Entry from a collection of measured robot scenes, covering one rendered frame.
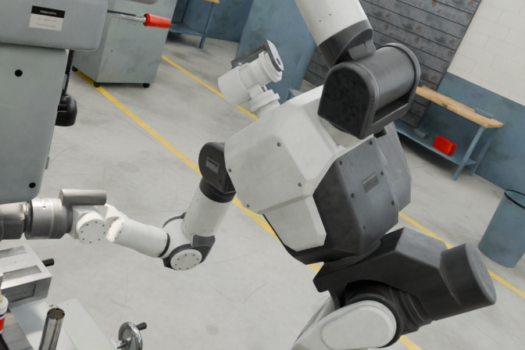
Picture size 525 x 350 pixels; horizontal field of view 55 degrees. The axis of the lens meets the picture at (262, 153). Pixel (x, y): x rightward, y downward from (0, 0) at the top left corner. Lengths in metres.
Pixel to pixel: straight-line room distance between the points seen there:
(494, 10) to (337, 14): 7.56
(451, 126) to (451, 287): 7.45
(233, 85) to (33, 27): 0.35
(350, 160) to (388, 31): 7.97
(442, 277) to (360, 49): 0.41
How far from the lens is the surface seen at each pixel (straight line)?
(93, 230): 1.15
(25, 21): 0.86
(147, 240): 1.25
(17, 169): 1.00
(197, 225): 1.23
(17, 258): 1.38
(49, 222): 1.14
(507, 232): 5.33
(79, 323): 1.63
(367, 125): 0.79
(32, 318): 1.45
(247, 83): 0.96
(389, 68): 0.82
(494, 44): 8.25
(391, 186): 0.98
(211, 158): 1.11
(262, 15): 7.01
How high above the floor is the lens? 1.88
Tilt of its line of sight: 21 degrees down
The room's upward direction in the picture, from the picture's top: 21 degrees clockwise
